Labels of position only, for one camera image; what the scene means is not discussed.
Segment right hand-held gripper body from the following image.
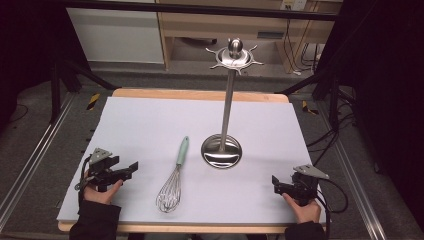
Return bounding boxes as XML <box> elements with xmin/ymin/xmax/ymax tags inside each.
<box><xmin>287</xmin><ymin>163</ymin><xmax>331</xmax><ymax>207</ymax></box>

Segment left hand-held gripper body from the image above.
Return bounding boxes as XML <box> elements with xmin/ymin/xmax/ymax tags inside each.
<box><xmin>87</xmin><ymin>147</ymin><xmax>127</xmax><ymax>193</ymax></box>

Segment green-handled wire whisk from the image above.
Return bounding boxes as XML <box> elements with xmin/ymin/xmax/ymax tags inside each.
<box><xmin>155</xmin><ymin>135</ymin><xmax>190</xmax><ymax>214</ymax></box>

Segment steel utensil stand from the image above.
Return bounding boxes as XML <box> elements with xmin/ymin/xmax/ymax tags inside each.
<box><xmin>200</xmin><ymin>37</ymin><xmax>265</xmax><ymax>170</ymax></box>

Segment person's right hand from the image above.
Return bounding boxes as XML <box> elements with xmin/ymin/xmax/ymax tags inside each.
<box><xmin>282</xmin><ymin>192</ymin><xmax>323</xmax><ymax>225</ymax></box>

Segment person's left hand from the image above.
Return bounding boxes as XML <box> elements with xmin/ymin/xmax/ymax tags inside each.
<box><xmin>82</xmin><ymin>170</ymin><xmax>125</xmax><ymax>206</ymax></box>

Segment white table mat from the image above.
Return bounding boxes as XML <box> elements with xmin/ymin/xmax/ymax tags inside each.
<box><xmin>56</xmin><ymin>96</ymin><xmax>327</xmax><ymax>225</ymax></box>

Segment yellow black floor tape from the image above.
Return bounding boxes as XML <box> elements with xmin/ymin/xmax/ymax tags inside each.
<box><xmin>301</xmin><ymin>99</ymin><xmax>320</xmax><ymax>117</ymax></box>
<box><xmin>85</xmin><ymin>92</ymin><xmax>102</xmax><ymax>112</ymax></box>

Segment black metal stand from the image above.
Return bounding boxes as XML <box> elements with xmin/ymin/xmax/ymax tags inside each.
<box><xmin>274</xmin><ymin>70</ymin><xmax>357</xmax><ymax>132</ymax></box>
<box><xmin>49</xmin><ymin>59</ymin><xmax>118</xmax><ymax>125</ymax></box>

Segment wooden table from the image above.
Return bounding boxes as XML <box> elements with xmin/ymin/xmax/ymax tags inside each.
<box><xmin>57</xmin><ymin>87</ymin><xmax>327</xmax><ymax>235</ymax></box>

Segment white cabinet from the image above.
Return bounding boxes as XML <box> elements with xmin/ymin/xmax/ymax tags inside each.
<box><xmin>65</xmin><ymin>7</ymin><xmax>166</xmax><ymax>65</ymax></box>

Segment white power strip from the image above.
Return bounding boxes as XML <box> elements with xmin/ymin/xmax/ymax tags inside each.
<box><xmin>280</xmin><ymin>0</ymin><xmax>307</xmax><ymax>12</ymax></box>

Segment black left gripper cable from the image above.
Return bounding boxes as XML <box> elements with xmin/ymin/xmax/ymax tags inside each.
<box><xmin>74</xmin><ymin>155</ymin><xmax>93</xmax><ymax>215</ymax></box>

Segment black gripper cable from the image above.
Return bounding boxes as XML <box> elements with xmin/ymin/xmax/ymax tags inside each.
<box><xmin>74</xmin><ymin>155</ymin><xmax>93</xmax><ymax>215</ymax></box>
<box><xmin>314</xmin><ymin>177</ymin><xmax>350</xmax><ymax>240</ymax></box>

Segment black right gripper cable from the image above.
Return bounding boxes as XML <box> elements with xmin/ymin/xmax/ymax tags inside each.
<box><xmin>314</xmin><ymin>177</ymin><xmax>350</xmax><ymax>240</ymax></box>

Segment metal floor rail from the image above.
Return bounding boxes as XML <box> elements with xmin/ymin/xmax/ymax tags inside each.
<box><xmin>0</xmin><ymin>92</ymin><xmax>77</xmax><ymax>232</ymax></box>
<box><xmin>317</xmin><ymin>99</ymin><xmax>388</xmax><ymax>240</ymax></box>

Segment black floor cables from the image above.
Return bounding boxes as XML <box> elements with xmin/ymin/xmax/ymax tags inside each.
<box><xmin>305</xmin><ymin>112</ymin><xmax>356</xmax><ymax>168</ymax></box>

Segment black hanging cables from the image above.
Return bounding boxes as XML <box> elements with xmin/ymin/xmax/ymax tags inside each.
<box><xmin>282</xmin><ymin>18</ymin><xmax>322</xmax><ymax>76</ymax></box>

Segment black metal frame bar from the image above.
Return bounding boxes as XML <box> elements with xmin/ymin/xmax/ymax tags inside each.
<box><xmin>62</xmin><ymin>0</ymin><xmax>338</xmax><ymax>22</ymax></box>

